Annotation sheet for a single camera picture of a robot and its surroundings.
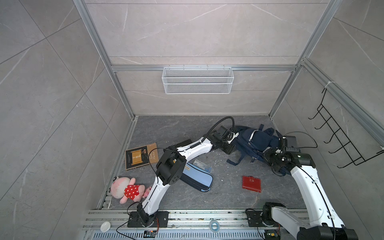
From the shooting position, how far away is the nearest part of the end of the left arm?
701 millimetres

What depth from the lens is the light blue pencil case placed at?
0.82 m

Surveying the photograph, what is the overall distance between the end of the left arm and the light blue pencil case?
186 mm
